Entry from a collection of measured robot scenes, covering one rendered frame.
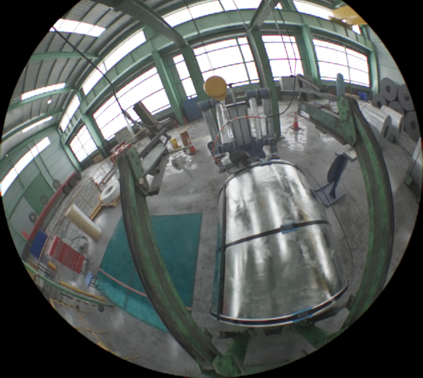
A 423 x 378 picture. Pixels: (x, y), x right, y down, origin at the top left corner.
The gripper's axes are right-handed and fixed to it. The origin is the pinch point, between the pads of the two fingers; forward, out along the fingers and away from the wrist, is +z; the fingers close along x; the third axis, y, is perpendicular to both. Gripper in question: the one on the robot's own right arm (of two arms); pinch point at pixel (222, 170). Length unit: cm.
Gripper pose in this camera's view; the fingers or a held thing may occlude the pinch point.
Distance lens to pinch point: 152.3
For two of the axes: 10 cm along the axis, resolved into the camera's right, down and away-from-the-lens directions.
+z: 3.8, 8.9, -2.8
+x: -5.7, -0.1, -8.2
